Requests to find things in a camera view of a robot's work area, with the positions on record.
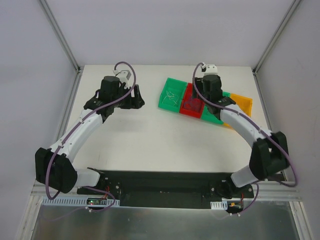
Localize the white thin wire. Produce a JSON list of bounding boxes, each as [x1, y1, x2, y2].
[[161, 90, 181, 106]]

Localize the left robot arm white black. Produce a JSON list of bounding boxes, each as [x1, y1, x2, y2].
[[35, 70, 145, 195]]

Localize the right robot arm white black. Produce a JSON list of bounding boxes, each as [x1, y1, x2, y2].
[[192, 74, 290, 199]]

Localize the red plastic bin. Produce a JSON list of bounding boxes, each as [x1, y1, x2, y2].
[[179, 83, 205, 119]]

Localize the left green plastic bin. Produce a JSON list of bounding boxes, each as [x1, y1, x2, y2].
[[158, 77, 188, 113]]

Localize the green plastic bin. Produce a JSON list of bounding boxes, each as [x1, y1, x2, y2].
[[200, 105, 224, 125], [158, 77, 188, 113]]

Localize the right green plastic bin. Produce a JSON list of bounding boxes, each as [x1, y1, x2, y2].
[[200, 105, 224, 125]]

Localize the yellow plastic bin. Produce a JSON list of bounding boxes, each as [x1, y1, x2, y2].
[[223, 92, 253, 117]]

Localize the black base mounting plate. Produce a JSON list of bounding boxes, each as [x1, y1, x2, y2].
[[76, 169, 253, 210]]

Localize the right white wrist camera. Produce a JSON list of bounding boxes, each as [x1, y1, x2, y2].
[[201, 64, 218, 78]]

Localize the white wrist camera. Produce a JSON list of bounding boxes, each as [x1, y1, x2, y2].
[[113, 70, 132, 88], [201, 64, 218, 78]]

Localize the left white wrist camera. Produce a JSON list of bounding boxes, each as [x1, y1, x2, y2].
[[113, 70, 132, 88]]

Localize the left aluminium frame post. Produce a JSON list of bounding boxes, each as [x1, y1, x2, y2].
[[38, 0, 85, 75]]

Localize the left white cable duct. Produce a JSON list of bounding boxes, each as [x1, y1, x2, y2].
[[42, 196, 120, 208]]

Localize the white cable duct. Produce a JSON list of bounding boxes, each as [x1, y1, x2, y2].
[[42, 196, 120, 208], [210, 200, 228, 211]]

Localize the right white cable duct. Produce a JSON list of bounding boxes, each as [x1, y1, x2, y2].
[[210, 200, 228, 211]]

